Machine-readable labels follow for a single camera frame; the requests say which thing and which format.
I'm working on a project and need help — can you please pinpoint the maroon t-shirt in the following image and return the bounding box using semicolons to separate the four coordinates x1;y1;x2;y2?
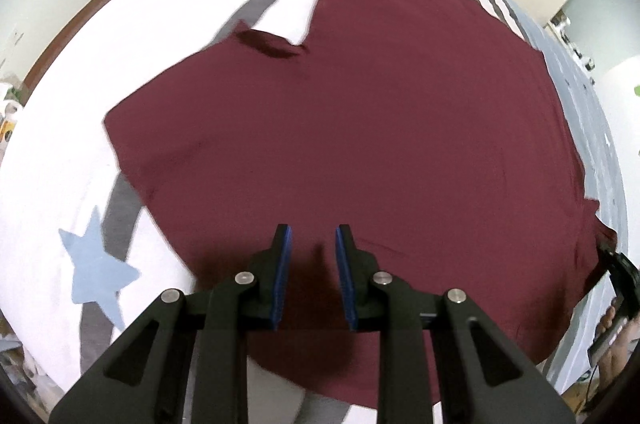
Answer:
104;0;615;407

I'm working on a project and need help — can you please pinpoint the person right hand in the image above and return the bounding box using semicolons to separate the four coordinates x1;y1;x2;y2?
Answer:
594;303;637;380

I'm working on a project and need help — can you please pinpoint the white headboard with apples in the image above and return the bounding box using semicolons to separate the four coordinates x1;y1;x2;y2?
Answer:
596;55;640;265

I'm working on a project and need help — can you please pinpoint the white nightstand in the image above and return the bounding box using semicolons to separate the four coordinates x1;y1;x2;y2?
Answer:
546;10;596;85

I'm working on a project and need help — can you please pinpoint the white detergent bottle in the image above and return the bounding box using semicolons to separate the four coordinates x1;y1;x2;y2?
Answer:
0;83;23;161

